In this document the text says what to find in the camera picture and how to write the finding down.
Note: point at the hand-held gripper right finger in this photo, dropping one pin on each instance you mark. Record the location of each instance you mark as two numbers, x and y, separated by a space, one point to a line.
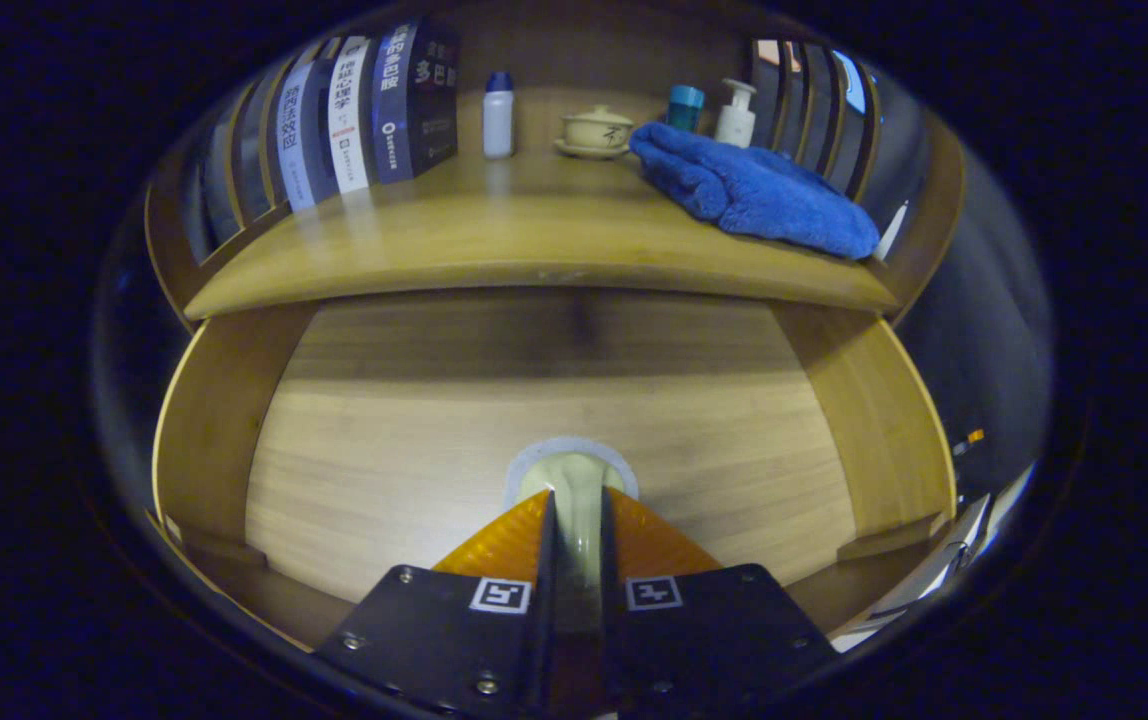
714 640

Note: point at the teal bottle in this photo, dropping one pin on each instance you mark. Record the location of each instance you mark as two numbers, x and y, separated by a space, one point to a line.
685 105

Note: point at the white bottle with blue cap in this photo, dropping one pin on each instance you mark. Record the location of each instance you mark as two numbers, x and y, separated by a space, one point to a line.
498 120

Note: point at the dark blue book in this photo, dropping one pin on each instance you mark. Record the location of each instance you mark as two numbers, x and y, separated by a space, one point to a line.
414 100

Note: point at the wooden countertop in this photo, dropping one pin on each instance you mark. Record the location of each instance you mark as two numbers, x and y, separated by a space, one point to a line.
494 230

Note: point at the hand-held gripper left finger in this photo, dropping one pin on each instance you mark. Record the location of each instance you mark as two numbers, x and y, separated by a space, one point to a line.
434 640

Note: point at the white book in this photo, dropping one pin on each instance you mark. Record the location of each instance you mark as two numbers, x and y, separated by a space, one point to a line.
349 120

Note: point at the blue towel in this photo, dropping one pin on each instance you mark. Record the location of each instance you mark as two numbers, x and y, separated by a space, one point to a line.
754 190

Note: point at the wooden drawer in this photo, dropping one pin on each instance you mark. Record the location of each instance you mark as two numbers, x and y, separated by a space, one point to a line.
384 450

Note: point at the beige lidded teacup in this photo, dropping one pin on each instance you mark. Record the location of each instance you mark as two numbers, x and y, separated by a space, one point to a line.
596 132

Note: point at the white pump bottle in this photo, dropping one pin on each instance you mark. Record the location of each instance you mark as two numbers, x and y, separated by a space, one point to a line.
734 120

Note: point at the light blue book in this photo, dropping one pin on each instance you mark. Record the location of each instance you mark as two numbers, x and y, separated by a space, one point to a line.
302 140

